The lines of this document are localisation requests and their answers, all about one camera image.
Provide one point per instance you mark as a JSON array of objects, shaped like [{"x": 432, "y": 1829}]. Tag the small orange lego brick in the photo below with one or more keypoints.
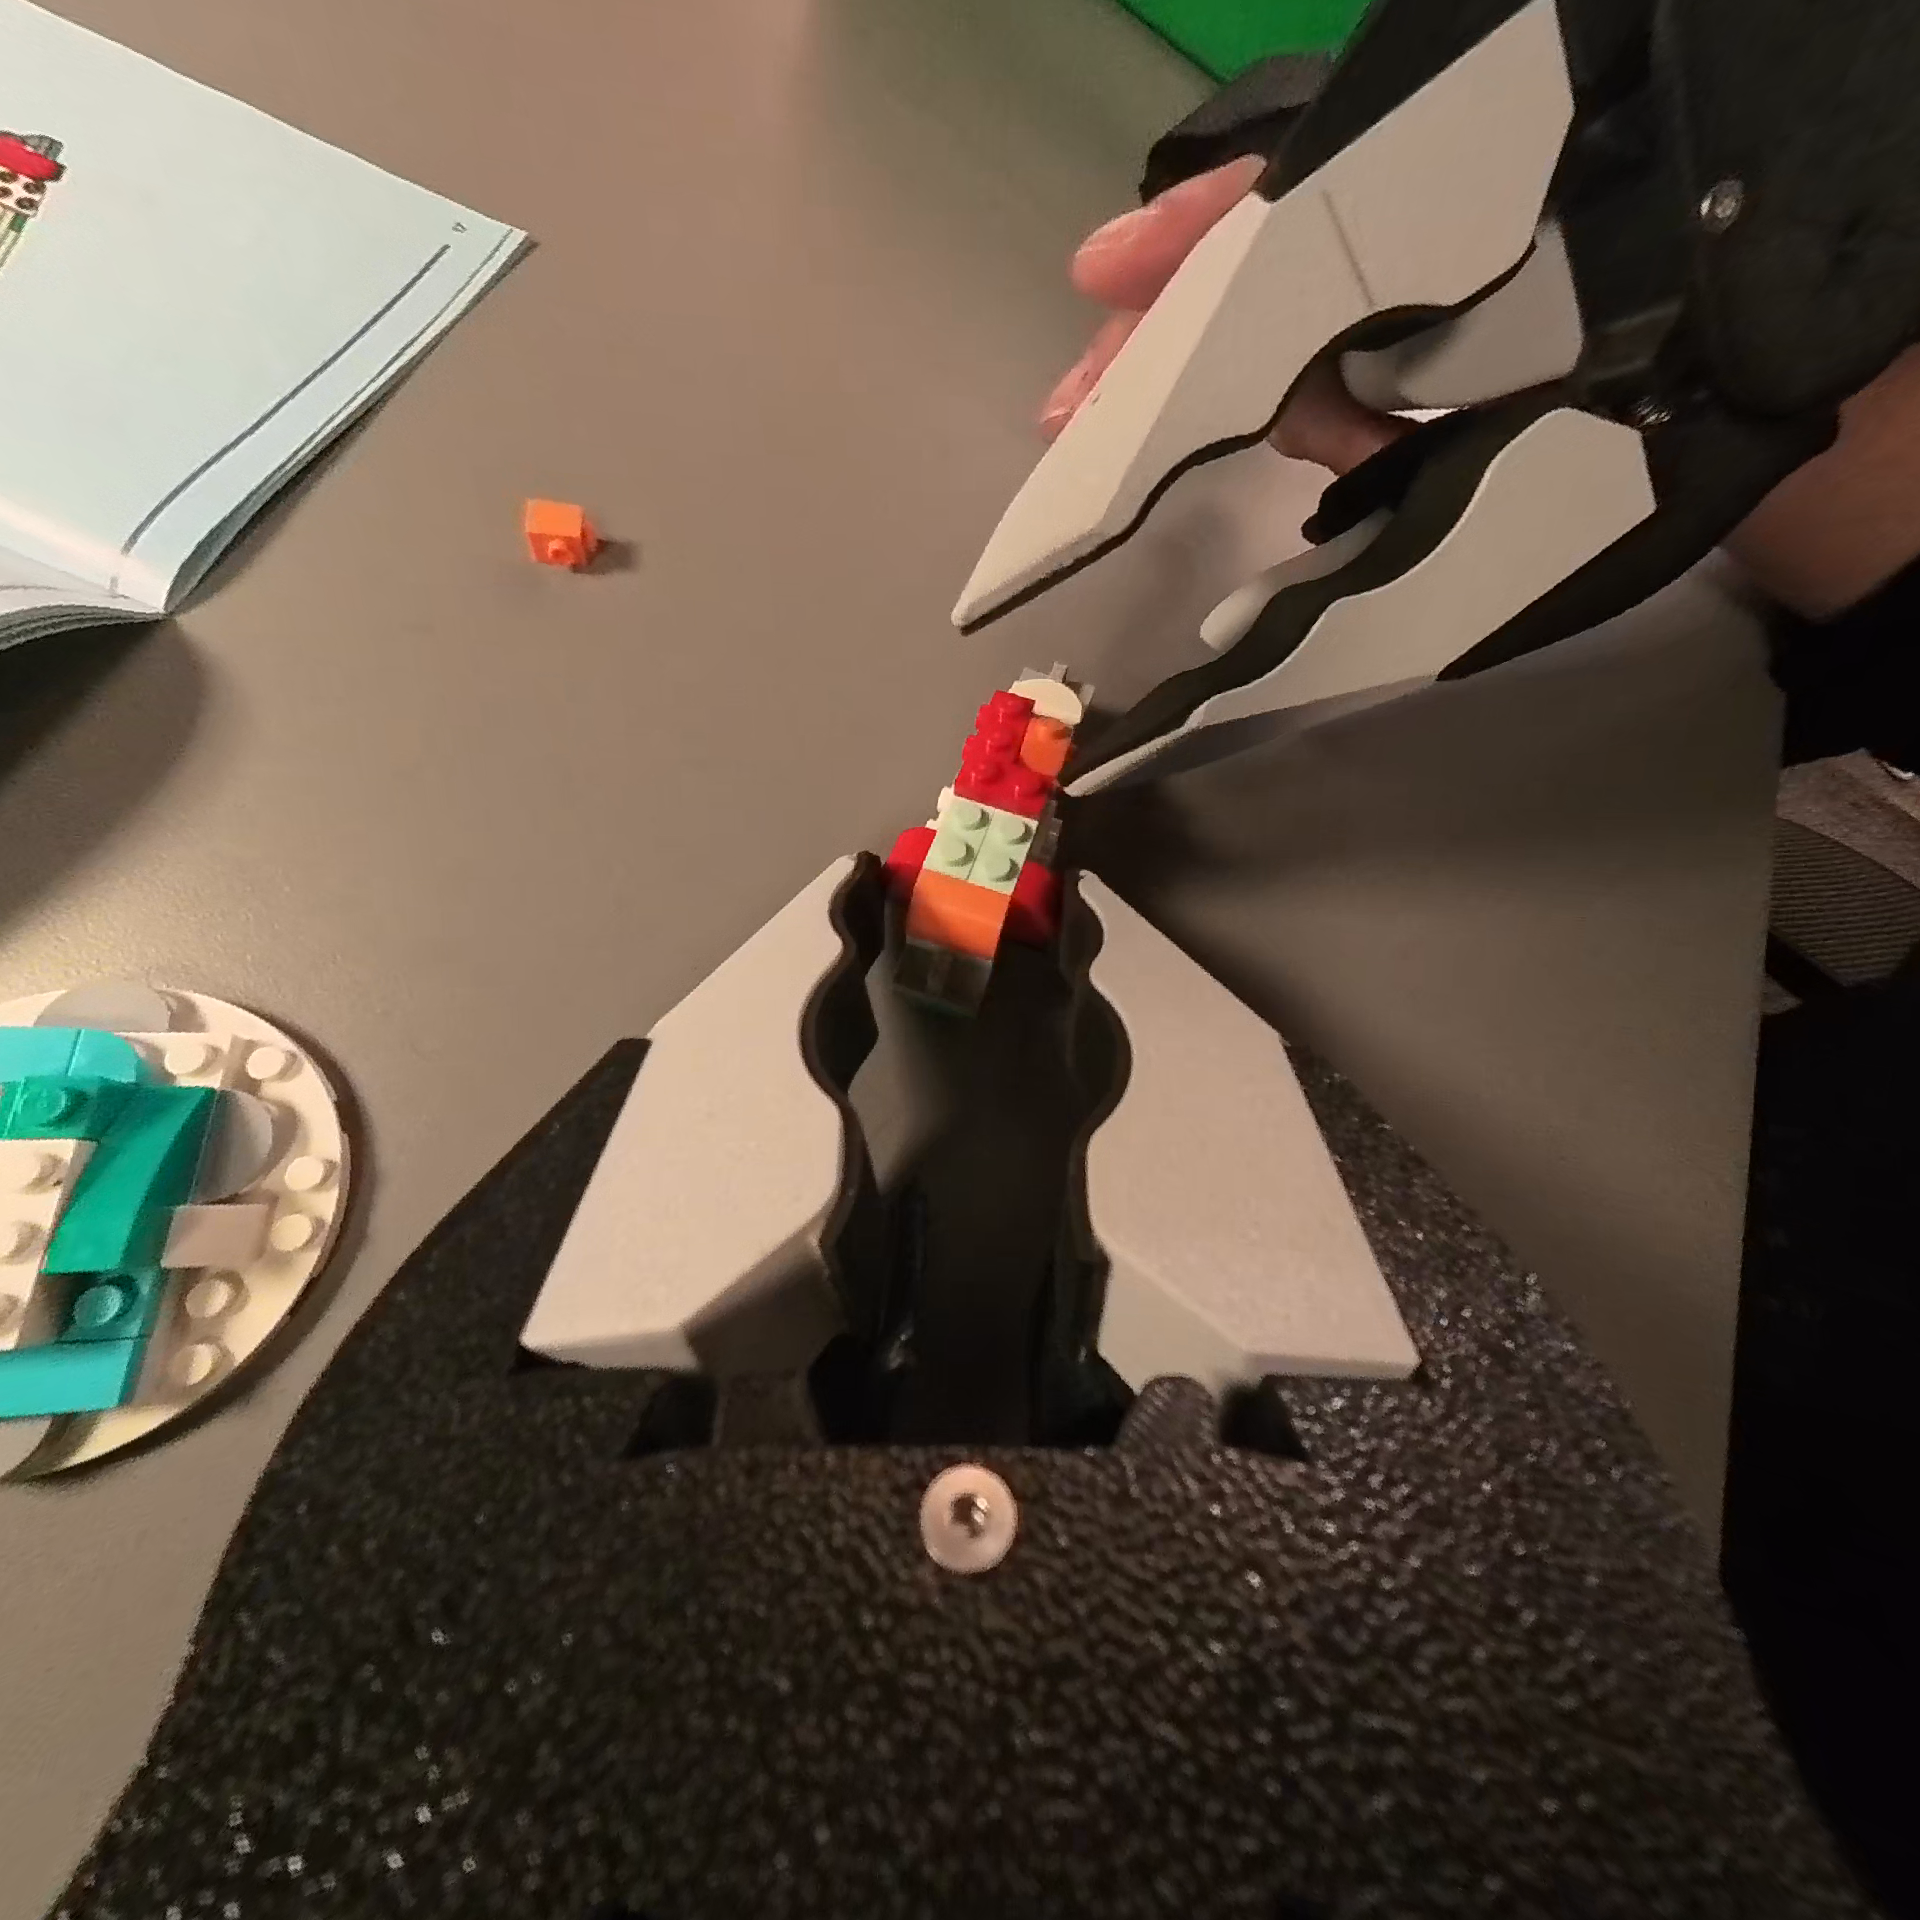
[
  {"x": 1044, "y": 746},
  {"x": 558, "y": 534}
]

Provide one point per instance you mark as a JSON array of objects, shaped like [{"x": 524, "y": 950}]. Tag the white red green lego model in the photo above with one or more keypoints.
[{"x": 974, "y": 870}]

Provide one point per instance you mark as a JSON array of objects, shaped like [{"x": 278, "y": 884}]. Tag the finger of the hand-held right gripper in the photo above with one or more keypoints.
[
  {"x": 1500, "y": 570},
  {"x": 1275, "y": 331}
]

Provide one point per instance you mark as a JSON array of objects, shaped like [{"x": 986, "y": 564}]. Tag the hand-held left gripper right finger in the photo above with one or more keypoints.
[{"x": 1244, "y": 1215}]

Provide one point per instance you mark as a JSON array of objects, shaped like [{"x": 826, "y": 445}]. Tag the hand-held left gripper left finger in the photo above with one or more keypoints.
[{"x": 691, "y": 1200}]

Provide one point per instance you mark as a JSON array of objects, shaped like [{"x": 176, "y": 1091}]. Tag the green plastic bins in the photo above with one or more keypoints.
[{"x": 1244, "y": 30}]

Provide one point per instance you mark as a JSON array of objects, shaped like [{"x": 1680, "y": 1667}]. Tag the round white and teal lego base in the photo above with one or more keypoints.
[{"x": 166, "y": 1230}]

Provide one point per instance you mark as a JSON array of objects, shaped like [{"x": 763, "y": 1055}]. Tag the open light blue instruction booklet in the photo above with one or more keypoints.
[{"x": 195, "y": 301}]

